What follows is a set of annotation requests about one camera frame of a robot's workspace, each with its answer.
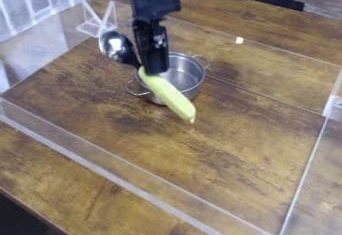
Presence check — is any clear acrylic bracket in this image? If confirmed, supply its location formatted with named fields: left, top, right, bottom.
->
left=76, top=1, right=117, bottom=38

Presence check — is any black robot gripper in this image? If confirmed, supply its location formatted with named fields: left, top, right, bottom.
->
left=129, top=0, right=181, bottom=75

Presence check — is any green handled metal spoon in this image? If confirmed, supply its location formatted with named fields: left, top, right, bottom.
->
left=99, top=31, right=196, bottom=123

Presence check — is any clear acrylic enclosure panel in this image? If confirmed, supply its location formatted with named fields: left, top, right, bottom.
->
left=0, top=98, right=271, bottom=235

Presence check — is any small steel pot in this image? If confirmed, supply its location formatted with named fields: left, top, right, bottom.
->
left=125, top=52, right=211, bottom=106

